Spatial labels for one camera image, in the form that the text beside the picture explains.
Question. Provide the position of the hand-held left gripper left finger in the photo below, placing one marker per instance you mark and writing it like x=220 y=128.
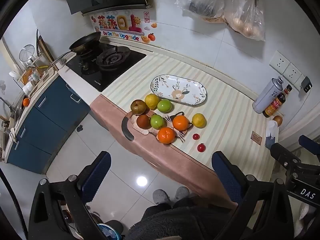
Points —
x=96 y=176

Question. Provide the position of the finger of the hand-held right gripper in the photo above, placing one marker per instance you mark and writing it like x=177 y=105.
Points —
x=308 y=141
x=280 y=151

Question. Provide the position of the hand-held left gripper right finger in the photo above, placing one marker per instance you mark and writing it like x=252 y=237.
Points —
x=226 y=176

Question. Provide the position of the yellow lemon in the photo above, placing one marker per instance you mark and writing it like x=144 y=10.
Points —
x=152 y=101
x=199 y=120

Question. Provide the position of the orange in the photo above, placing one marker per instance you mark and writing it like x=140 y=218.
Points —
x=180 y=123
x=166 y=135

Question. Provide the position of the reddish brown apple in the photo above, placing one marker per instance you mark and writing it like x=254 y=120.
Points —
x=143 y=121

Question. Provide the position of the green apple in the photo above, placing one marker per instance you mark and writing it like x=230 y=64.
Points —
x=164 y=105
x=157 y=121

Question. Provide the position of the oval floral ceramic plate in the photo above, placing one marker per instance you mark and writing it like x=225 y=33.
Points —
x=178 y=89

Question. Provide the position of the white crumpled packet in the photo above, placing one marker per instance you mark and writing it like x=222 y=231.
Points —
x=272 y=129

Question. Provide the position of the small brown card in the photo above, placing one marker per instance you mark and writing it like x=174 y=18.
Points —
x=256 y=137

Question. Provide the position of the red cherry tomato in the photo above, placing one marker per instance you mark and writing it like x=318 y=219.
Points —
x=195 y=136
x=201 y=147

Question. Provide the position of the dark soy sauce bottle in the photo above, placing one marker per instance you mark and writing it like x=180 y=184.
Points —
x=275 y=106

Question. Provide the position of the grey slipper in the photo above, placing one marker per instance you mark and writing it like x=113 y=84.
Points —
x=182 y=194
x=161 y=197

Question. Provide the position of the cat shaped mat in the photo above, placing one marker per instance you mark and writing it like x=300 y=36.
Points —
x=129 y=132

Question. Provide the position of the blue lidded container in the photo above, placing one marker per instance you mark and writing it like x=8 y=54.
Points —
x=107 y=230

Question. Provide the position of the grey gas canister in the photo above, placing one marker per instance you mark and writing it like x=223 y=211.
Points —
x=267 y=96

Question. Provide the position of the black plug adapter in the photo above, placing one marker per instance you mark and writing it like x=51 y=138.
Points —
x=306 y=83

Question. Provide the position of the dark fleece clothing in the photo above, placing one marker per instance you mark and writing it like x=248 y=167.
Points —
x=180 y=220

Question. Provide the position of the blue kitchen cabinet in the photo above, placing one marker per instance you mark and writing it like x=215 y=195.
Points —
x=42 y=120

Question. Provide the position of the small orange fruit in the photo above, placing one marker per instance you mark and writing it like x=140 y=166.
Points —
x=25 y=101

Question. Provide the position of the metal sink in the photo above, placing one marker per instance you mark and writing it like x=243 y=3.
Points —
x=8 y=120

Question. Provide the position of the black gas stove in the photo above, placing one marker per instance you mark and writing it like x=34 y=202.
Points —
x=100 y=66

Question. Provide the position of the dish rack with dishes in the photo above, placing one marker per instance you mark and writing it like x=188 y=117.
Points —
x=31 y=72

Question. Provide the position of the black frying pan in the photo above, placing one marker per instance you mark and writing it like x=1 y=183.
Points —
x=85 y=42

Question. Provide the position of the clear plastic bag of onions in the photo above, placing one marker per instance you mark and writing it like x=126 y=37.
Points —
x=246 y=17

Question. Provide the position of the round metal strainer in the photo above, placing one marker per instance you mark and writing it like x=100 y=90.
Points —
x=26 y=53

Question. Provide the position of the clear plastic bag dark contents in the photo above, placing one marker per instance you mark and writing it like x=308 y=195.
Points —
x=200 y=1

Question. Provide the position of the white wall socket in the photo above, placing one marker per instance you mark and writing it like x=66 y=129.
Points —
x=293 y=74
x=280 y=62

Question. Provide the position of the colourful wall sticker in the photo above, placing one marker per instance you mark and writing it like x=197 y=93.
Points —
x=122 y=26

